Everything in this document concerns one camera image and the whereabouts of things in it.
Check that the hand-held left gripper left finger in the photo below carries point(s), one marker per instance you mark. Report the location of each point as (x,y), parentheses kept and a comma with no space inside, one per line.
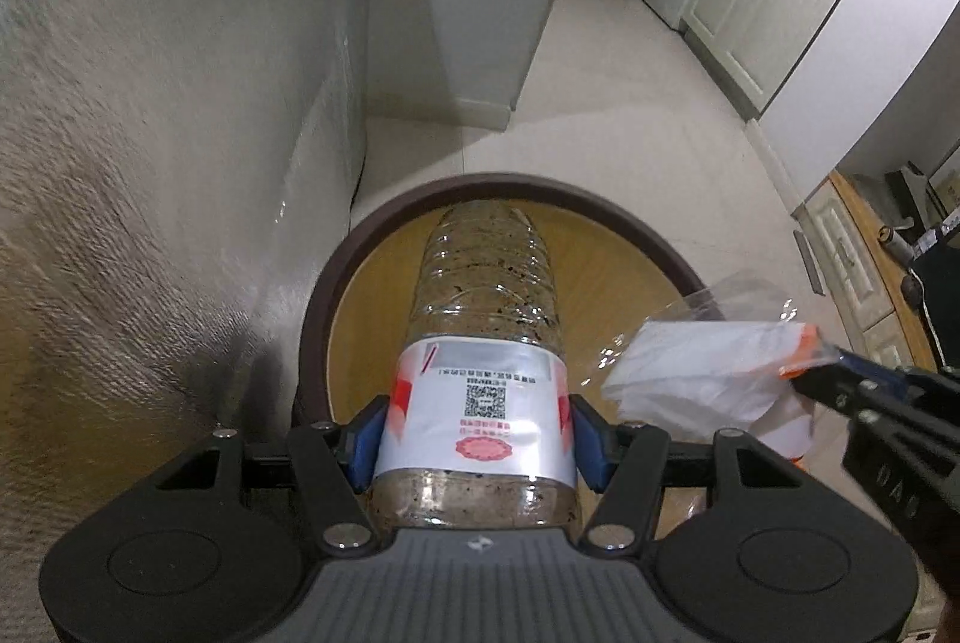
(367,444)

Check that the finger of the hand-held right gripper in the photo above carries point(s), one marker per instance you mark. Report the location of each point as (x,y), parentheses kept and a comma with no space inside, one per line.
(847,391)
(877,367)

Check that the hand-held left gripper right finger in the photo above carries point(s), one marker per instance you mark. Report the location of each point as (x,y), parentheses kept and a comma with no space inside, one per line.
(592,444)

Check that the round brown-rimmed trash bin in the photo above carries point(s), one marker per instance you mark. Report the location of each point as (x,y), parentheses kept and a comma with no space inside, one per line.
(360,328)

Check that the clear bag with white tissue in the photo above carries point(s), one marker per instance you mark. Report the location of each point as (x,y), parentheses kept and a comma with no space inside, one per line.
(697,365)

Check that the clear plastic bottle red-white label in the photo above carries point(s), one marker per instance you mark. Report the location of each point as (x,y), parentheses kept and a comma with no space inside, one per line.
(480,328)

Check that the silver foil sheet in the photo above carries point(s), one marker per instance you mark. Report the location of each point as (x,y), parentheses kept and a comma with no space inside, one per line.
(150,163)

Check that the white lower kitchen cabinets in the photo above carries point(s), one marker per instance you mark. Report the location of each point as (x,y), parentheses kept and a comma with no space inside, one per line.
(765,5)

